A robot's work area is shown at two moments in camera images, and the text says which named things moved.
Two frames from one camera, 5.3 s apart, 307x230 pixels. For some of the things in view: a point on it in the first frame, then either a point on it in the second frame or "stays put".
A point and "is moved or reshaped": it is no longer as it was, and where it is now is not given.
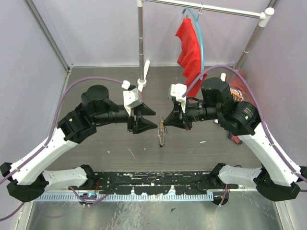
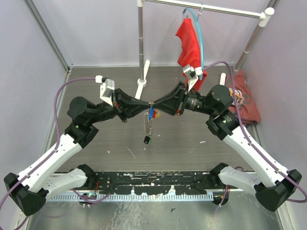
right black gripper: (177, 119) → (175, 107)
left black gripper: (142, 124) → (127, 111)
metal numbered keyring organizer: (161, 132) is moved or reshaped
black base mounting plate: (154, 182) stays put
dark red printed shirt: (241, 90) stays put
